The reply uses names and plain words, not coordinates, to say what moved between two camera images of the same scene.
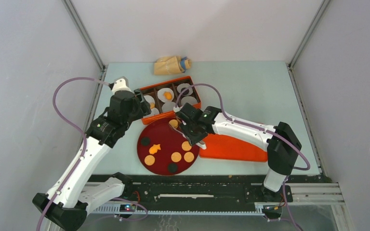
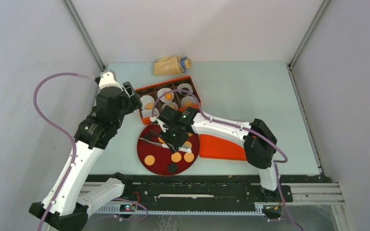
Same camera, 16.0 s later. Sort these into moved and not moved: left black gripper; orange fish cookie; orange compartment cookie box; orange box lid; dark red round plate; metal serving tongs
Moved: left black gripper; metal serving tongs
Not moved: orange compartment cookie box; orange box lid; orange fish cookie; dark red round plate
